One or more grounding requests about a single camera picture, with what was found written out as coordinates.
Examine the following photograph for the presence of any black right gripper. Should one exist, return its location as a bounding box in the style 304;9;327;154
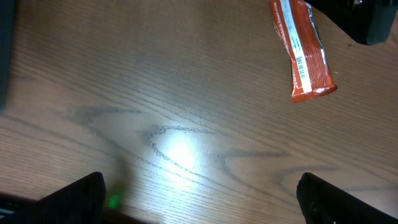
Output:
306;0;397;45

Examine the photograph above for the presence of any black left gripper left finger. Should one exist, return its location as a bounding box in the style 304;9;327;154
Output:
27;172;106;224

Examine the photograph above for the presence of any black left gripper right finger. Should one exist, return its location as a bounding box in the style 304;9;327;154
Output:
296;172;397;224

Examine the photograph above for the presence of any red small packet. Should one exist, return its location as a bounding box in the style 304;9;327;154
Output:
269;0;338;103

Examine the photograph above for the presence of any grey plastic mesh basket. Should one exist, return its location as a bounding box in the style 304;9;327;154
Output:
0;0;17;114

